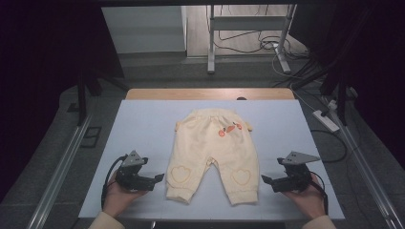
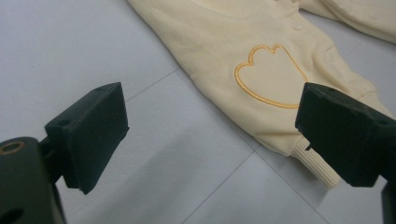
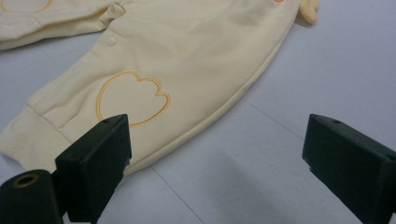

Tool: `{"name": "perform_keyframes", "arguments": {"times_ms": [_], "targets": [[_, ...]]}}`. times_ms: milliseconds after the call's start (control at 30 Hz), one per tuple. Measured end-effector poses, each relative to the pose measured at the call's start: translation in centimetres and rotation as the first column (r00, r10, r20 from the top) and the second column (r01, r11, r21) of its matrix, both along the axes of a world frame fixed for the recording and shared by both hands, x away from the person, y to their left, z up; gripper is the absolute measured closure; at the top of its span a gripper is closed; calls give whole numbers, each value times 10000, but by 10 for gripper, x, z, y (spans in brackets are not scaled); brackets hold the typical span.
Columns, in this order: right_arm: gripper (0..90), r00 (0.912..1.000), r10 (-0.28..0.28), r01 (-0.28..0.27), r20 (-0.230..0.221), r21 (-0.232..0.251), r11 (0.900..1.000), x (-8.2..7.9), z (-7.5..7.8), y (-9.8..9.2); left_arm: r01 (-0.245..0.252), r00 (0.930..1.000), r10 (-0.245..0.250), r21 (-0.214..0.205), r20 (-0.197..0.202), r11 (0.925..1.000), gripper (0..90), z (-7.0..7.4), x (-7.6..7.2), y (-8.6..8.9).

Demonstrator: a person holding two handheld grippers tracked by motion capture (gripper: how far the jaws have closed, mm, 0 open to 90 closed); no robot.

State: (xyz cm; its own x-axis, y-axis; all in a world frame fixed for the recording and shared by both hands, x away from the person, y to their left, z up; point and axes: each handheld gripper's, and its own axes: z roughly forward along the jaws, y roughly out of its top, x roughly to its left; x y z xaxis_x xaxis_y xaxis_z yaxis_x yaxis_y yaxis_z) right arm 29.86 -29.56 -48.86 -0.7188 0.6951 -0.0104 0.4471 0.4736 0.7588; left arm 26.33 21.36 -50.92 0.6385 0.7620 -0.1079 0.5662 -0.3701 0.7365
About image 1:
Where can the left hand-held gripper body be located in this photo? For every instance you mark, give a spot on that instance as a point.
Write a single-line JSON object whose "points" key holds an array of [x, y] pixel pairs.
{"points": [[130, 176]]}

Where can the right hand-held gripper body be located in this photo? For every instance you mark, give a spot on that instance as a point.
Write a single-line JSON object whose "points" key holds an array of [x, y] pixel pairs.
{"points": [[297, 178]]}

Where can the cream baby pants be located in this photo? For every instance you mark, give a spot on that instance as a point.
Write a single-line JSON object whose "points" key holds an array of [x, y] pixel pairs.
{"points": [[211, 152]]}

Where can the person's right hand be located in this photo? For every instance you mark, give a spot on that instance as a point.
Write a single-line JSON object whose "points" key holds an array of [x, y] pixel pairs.
{"points": [[307, 200]]}

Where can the person's left hand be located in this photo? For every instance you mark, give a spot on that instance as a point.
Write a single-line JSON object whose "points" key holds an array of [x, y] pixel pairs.
{"points": [[119, 198]]}

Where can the light blue table mat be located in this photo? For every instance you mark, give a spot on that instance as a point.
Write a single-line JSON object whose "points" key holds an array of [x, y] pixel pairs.
{"points": [[143, 127]]}

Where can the white power strip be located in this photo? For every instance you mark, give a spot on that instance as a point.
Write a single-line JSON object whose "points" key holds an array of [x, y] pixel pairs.
{"points": [[326, 121]]}

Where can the black table grommet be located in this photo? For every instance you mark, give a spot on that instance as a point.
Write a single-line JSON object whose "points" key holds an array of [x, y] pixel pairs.
{"points": [[241, 98]]}

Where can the white plug adapter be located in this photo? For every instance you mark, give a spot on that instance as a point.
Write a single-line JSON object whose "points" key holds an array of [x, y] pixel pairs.
{"points": [[332, 105]]}

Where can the wooden table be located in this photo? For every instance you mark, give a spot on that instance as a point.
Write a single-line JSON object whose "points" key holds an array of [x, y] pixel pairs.
{"points": [[191, 93]]}

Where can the dark curtain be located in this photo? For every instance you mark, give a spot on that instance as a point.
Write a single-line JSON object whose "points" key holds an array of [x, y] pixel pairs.
{"points": [[38, 79], [382, 63]]}

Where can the aluminium floor rail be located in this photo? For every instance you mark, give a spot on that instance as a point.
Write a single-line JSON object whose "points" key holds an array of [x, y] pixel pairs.
{"points": [[63, 165], [366, 171]]}

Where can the white metal desk frame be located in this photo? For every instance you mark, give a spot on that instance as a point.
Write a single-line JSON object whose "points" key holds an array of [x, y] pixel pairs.
{"points": [[248, 23]]}

